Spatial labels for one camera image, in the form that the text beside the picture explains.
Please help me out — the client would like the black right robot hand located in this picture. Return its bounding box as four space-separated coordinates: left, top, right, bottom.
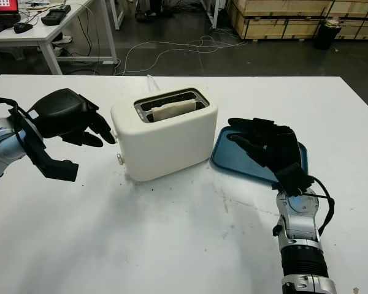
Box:
228 117 302 175

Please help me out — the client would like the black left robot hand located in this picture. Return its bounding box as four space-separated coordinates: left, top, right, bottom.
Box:
27 88 117 148

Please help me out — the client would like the cream white two-slot toaster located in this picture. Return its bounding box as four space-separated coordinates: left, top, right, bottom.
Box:
110 88 219 182

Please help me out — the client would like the white bread slice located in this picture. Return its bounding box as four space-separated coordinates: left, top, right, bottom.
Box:
150 97 197 123

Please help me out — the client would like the blue plastic tray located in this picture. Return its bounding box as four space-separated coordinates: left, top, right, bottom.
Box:
209 124 309 188

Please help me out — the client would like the white office desk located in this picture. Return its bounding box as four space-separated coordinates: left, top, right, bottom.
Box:
0 0 118 76

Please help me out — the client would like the black computer mouse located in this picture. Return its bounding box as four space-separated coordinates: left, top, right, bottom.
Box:
13 23 34 34

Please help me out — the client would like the black handheld controller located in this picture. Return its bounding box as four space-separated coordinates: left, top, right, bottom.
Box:
40 4 72 26

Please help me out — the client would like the black laptop with lit screen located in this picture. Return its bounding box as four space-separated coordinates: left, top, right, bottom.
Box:
0 0 21 37

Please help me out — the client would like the black trash bin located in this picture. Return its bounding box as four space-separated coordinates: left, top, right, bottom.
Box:
313 17 342 51

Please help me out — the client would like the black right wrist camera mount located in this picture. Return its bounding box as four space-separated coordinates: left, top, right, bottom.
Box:
271 163 315 197

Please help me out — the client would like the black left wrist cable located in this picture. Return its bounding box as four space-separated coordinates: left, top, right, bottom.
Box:
0 97 29 145

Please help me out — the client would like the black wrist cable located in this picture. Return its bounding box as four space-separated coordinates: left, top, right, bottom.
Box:
0 97 29 145
300 175 336 237

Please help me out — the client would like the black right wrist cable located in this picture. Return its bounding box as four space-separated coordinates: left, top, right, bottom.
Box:
300 175 336 237

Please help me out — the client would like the white toaster power cord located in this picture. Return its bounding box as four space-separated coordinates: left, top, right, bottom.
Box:
145 75 161 92

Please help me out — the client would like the white cable on floor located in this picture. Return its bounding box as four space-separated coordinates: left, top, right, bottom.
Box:
115 34 250 77

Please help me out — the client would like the white table leg frame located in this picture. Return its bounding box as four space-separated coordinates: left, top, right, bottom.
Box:
205 0 221 31
109 0 126 31

